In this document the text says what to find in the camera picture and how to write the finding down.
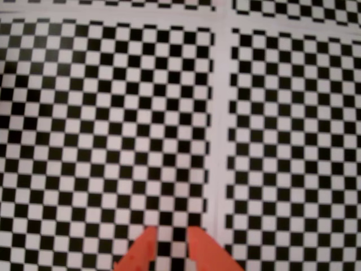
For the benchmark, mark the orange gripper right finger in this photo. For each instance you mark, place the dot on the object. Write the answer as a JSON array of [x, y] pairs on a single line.
[[207, 254]]

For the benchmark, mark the checkerboard paper sheet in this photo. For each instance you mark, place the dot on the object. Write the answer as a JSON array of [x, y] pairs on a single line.
[[84, 113], [141, 8], [282, 7], [296, 141]]

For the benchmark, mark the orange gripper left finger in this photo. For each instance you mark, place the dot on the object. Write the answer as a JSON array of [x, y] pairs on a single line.
[[141, 251]]

